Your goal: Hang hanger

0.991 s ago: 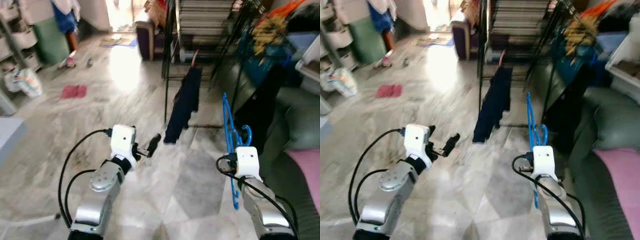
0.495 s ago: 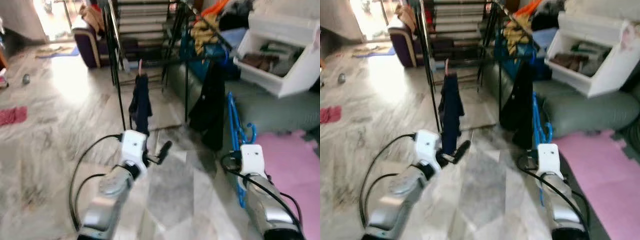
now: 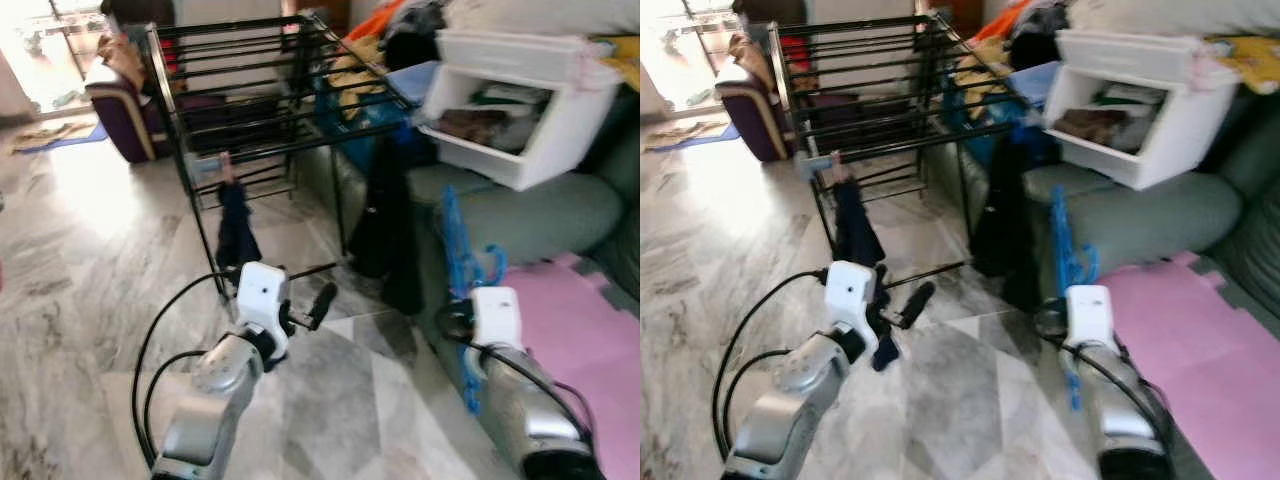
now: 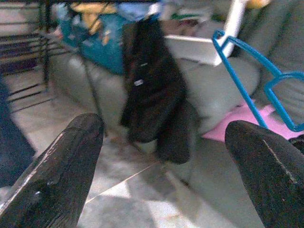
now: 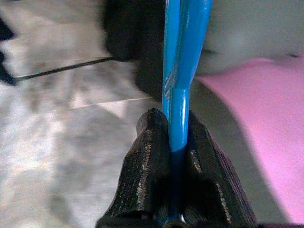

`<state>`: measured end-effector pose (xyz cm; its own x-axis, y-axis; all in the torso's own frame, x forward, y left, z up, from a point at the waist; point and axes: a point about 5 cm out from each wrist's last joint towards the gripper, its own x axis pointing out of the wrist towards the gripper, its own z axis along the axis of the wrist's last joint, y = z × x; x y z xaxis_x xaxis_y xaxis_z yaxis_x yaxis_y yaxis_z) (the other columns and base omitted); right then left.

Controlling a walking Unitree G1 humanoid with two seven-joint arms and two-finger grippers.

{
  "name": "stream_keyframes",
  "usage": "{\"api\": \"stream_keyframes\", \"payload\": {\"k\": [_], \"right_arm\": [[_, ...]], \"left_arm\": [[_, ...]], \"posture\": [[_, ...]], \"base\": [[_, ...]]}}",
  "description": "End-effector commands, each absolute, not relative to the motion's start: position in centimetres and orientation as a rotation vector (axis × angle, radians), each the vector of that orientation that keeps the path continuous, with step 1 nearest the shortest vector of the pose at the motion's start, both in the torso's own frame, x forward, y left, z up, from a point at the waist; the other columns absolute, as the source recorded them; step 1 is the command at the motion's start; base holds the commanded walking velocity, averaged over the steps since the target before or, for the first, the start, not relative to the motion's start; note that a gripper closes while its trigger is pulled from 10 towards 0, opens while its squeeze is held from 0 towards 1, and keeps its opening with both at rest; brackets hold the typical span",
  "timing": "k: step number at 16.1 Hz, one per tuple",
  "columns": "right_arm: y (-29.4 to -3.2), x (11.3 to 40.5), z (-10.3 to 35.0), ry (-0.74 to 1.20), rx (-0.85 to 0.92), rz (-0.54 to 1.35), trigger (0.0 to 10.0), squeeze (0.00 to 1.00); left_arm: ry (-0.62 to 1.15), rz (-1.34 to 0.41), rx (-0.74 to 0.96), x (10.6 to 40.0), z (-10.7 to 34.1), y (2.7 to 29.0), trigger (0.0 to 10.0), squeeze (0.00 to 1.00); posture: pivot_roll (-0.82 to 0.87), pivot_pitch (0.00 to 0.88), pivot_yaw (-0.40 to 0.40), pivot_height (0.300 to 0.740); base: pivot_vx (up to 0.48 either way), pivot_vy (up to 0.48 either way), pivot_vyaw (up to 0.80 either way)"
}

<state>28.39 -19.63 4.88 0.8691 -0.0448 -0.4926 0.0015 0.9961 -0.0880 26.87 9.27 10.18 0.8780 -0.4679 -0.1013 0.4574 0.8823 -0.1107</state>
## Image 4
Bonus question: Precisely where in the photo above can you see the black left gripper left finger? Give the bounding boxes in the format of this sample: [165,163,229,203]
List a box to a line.
[0,113,105,228]

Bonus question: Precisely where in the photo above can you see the black drying rack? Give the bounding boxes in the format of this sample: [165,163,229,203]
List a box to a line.
[0,0,110,137]

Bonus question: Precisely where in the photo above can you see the black garment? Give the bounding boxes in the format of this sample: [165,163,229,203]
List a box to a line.
[120,20,200,165]

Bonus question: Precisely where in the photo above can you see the grey sofa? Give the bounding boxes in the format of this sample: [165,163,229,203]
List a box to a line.
[49,0,304,143]

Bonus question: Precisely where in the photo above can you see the tan cloth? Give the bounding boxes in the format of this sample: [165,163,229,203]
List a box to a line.
[70,1,117,35]

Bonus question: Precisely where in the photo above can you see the navy shorts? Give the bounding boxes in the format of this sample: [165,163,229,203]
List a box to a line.
[0,76,37,188]

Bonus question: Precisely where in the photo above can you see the blue plastic hanger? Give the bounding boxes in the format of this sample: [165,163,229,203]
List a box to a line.
[212,30,304,133]

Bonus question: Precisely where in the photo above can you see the blue bag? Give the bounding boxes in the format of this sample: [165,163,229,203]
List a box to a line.
[58,13,133,75]

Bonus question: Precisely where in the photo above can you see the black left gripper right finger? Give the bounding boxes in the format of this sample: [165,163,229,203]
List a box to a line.
[225,120,304,228]

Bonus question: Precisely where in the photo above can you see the white plastic crate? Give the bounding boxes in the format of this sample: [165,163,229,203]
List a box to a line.
[163,0,247,67]

